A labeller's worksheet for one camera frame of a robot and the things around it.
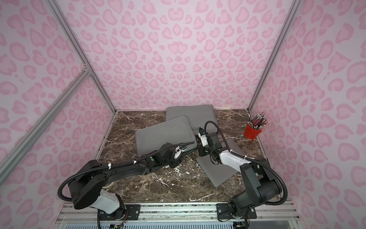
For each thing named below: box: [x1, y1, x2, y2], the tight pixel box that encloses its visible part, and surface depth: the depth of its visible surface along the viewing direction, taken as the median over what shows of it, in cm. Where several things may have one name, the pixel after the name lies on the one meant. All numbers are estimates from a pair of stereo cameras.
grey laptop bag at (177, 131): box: [134, 115, 196, 157], surface depth 103 cm
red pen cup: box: [244, 123, 263, 140], surface depth 105 cm
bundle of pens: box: [247, 111, 270, 130], surface depth 94 cm
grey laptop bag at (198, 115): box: [165, 104, 218, 136], surface depth 117 cm
